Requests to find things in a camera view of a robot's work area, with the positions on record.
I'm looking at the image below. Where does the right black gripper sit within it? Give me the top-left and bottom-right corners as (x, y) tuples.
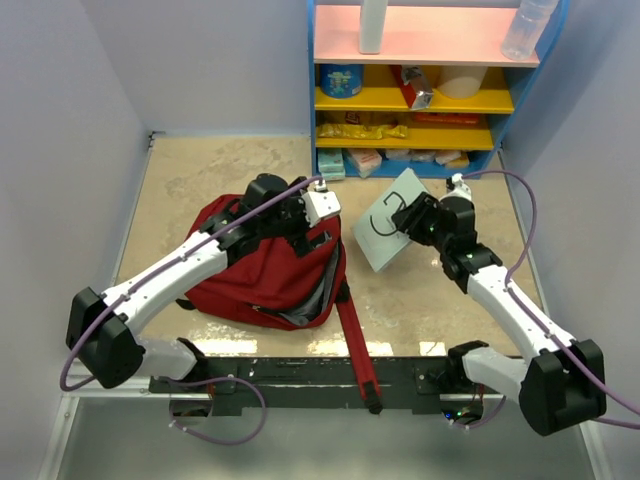
(391, 192), (450, 254)

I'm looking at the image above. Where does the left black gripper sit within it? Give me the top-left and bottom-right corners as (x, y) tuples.
(260, 179), (331, 258)

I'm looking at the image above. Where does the red student backpack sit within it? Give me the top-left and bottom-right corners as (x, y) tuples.
(177, 207), (382, 414)

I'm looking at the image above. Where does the silver grey laptop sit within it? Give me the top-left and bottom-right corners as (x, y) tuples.
(352, 168), (428, 272)

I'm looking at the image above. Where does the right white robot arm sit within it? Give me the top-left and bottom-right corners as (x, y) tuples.
(392, 193), (607, 436)

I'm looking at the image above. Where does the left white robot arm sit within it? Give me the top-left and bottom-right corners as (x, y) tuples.
(66, 174), (341, 392)

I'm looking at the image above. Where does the yellow sponge pack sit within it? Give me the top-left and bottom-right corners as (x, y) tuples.
(445, 152), (470, 169)

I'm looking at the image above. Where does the white orange tissue pack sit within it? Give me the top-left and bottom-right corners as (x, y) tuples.
(346, 148), (383, 178)

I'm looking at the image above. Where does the red silver snack bag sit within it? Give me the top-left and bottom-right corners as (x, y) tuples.
(401, 65), (434, 111)

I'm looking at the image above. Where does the teal tissue box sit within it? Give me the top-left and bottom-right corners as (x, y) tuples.
(317, 148), (346, 182)

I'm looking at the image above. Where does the yellow snack packet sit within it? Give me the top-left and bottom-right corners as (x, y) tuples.
(316, 123), (409, 140)

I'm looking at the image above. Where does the orange flat box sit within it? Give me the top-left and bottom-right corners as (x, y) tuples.
(411, 112), (483, 126)

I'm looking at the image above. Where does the blue shelf unit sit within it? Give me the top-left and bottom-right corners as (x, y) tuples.
(307, 1), (569, 178)

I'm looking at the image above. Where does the white cylindrical container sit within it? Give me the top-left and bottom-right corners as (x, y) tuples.
(437, 65), (488, 99)

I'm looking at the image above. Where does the blue cartoon tin can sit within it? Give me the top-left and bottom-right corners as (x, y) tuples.
(319, 64), (364, 99)

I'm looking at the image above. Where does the clear plastic water bottle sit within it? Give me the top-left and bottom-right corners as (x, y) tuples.
(501, 0), (559, 61)

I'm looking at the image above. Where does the white tall bottle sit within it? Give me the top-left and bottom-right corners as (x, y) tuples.
(359, 0), (388, 55)

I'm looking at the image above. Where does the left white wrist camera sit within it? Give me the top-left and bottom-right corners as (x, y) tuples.
(302, 191), (341, 227)

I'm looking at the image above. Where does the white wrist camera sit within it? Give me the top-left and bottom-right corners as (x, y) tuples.
(302, 191), (341, 227)
(443, 173), (472, 201)

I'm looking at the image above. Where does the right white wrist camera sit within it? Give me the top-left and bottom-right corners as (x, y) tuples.
(443, 173), (472, 201)

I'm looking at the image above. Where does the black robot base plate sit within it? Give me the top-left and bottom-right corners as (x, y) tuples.
(149, 356), (493, 416)

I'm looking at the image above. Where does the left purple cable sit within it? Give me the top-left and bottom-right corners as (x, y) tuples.
(59, 174), (329, 444)

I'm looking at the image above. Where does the purple cable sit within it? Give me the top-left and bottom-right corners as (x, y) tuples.
(449, 168), (640, 430)
(59, 174), (329, 444)

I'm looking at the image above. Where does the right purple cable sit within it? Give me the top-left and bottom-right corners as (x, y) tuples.
(449, 168), (640, 430)

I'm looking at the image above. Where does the aluminium frame rail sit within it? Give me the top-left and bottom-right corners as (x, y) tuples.
(39, 378), (609, 479)

